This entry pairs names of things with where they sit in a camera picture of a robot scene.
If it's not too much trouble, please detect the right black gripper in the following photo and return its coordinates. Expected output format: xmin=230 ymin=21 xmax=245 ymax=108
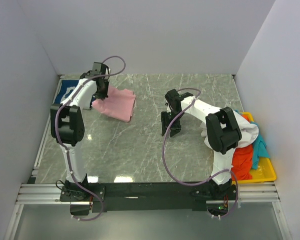
xmin=161 ymin=110 xmax=184 ymax=138

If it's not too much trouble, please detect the pink t shirt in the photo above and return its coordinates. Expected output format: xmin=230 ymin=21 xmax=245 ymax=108
xmin=92 ymin=86 xmax=136 ymax=123

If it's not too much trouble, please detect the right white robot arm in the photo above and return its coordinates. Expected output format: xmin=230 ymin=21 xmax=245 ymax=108
xmin=161 ymin=89 xmax=242 ymax=200

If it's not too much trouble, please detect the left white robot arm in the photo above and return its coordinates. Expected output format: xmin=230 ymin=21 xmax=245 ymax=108
xmin=50 ymin=62 xmax=110 ymax=201

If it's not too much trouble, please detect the folded blue printed t shirt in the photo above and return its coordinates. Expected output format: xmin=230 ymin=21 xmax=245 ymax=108
xmin=54 ymin=79 xmax=93 ymax=110

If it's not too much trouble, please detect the white t shirt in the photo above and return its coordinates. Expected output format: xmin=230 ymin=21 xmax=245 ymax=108
xmin=199 ymin=110 xmax=259 ymax=149

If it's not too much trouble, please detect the orange t shirt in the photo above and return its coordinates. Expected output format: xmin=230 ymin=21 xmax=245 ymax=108
xmin=231 ymin=144 xmax=253 ymax=181

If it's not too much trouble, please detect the teal t shirt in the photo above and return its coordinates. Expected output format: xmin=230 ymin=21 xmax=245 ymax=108
xmin=233 ymin=108 xmax=271 ymax=170

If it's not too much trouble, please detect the black base beam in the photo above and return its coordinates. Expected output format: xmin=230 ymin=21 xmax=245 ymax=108
xmin=60 ymin=181 xmax=237 ymax=215

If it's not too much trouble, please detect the yellow plastic tray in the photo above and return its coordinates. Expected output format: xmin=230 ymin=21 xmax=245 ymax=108
xmin=239 ymin=111 xmax=277 ymax=185

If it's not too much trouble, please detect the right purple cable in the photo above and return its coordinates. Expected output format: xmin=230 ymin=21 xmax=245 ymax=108
xmin=161 ymin=87 xmax=239 ymax=219

